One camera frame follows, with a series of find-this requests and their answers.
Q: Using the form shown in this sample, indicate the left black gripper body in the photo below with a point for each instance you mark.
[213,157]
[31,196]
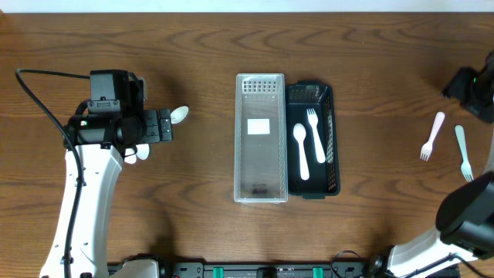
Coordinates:
[150,133]

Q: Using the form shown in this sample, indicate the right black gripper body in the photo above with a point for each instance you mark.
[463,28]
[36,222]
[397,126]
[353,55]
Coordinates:
[476,93]

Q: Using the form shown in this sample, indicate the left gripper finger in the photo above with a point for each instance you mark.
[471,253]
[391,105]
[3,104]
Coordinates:
[166,129]
[165,113]

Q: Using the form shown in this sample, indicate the pink plastic fork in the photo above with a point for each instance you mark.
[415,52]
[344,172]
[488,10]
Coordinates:
[427,147]

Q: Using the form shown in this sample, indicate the pale blue plastic fork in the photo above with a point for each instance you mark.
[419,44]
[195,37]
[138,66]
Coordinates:
[465,167]

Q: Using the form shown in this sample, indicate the pink-white plastic spoon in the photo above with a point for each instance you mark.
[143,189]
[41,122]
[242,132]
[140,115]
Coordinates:
[299,132]

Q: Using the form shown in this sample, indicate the white plastic fork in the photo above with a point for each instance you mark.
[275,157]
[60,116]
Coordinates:
[313,121]

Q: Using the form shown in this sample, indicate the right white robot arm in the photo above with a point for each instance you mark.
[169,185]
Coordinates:
[463,230]

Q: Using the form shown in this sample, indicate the white plastic spoon under arm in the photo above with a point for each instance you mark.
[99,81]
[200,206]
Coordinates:
[179,114]

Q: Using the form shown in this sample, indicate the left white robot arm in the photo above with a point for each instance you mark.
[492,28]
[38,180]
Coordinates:
[85,255]

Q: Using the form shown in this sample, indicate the white plastic spoon crossed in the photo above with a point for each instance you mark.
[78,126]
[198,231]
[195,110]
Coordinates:
[143,151]

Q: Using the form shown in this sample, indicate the white plastic spoon far left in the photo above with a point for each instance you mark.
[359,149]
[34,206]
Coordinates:
[130,157]

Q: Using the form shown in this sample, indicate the clear plastic basket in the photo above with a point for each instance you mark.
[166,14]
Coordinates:
[260,173]

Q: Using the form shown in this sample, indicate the dark green plastic basket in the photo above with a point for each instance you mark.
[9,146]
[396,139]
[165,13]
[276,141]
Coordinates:
[324,178]

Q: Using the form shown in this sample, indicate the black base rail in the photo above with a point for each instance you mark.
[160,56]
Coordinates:
[200,269]

